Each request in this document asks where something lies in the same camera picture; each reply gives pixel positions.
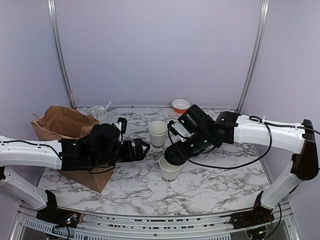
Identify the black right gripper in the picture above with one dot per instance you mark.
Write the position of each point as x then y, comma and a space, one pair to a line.
185, 152

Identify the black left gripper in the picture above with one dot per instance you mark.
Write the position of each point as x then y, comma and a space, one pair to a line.
139, 155

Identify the white paper cups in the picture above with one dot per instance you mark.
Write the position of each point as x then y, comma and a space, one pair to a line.
157, 131

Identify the single white paper cup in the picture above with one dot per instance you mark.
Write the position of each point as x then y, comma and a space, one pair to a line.
168, 171

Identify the brown paper bag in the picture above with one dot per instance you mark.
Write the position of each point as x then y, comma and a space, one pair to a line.
71, 128

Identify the black coffee cup lid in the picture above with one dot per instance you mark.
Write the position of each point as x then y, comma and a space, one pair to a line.
175, 155

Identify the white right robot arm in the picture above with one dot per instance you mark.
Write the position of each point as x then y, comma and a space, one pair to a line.
234, 162

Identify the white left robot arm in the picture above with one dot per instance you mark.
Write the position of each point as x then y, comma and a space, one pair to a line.
102, 149

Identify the orange white bowl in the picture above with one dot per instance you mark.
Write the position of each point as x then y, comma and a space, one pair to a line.
180, 105

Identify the white plastic spoon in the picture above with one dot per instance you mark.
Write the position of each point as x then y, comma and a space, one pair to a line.
107, 106

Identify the white container with sachets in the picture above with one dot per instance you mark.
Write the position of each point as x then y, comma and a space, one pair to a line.
99, 113

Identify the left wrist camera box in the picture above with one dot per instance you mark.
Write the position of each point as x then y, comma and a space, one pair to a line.
121, 124

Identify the front aluminium rail frame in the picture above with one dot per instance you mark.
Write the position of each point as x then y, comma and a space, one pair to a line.
100, 226

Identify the right corner aluminium post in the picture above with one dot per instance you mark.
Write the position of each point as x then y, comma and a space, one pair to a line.
257, 47

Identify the corner aluminium post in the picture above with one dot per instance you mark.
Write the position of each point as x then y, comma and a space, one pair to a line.
59, 52
257, 47

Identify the left corner aluminium post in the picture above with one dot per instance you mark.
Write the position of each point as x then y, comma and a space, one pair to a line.
59, 52

